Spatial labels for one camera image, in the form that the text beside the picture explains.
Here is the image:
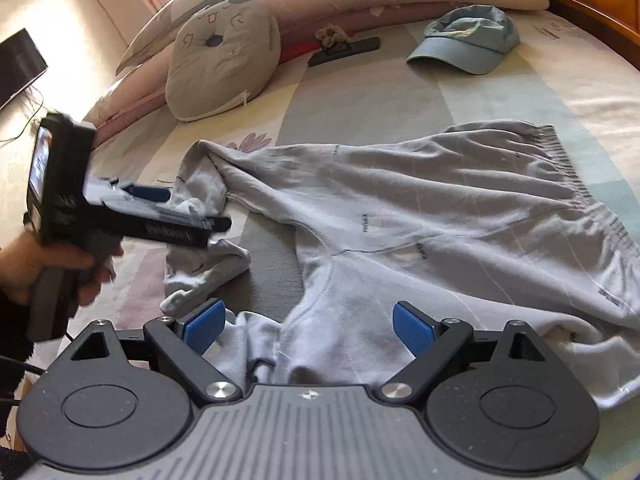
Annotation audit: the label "light grey pants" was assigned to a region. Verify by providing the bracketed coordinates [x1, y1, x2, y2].
[160, 120, 640, 411]

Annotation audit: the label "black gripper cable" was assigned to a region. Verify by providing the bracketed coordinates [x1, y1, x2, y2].
[0, 330, 71, 376]

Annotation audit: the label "grey cream patterned pillow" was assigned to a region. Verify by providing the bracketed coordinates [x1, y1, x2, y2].
[117, 0, 281, 75]

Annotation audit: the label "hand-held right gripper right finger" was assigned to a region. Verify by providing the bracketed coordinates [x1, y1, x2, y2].
[376, 301, 548, 406]

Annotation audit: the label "black hair clip with flower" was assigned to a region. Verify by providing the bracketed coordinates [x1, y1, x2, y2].
[307, 24, 381, 67]

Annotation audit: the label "person's left hand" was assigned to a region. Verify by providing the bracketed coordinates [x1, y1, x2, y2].
[0, 232, 126, 308]

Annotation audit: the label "grey cat face cushion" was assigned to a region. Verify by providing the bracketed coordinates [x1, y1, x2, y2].
[165, 0, 282, 123]

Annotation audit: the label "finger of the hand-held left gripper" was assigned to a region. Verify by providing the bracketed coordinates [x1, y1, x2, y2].
[197, 216, 233, 235]
[87, 177, 173, 207]

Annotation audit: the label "red fabric piece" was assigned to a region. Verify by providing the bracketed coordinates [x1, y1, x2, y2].
[278, 40, 321, 65]

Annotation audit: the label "wall television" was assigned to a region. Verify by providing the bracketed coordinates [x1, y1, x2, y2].
[0, 28, 49, 111]

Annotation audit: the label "bed with patchwork sheet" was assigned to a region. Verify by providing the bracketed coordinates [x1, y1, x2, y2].
[82, 10, 640, 480]

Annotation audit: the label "blue cap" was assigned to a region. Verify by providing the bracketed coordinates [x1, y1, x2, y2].
[406, 4, 521, 76]

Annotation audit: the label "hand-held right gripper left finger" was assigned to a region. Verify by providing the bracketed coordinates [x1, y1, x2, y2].
[65, 299, 243, 408]

